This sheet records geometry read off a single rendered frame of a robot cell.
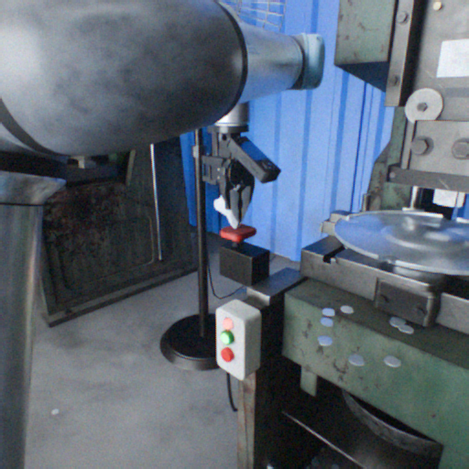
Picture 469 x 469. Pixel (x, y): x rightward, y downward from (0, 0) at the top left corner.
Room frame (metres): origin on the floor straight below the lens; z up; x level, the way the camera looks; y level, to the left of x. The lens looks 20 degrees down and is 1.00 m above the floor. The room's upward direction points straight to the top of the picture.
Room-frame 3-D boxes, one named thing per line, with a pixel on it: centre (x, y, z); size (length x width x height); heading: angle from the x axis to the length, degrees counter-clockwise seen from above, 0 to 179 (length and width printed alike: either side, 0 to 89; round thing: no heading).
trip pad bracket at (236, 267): (0.73, -0.03, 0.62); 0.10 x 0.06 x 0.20; 46
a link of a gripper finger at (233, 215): (0.75, 0.01, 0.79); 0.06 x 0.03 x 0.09; 46
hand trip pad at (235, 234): (0.74, -0.01, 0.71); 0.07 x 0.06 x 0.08; 136
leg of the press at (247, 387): (0.97, -0.32, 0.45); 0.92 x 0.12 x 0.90; 136
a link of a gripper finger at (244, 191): (0.77, -0.01, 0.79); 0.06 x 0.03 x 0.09; 46
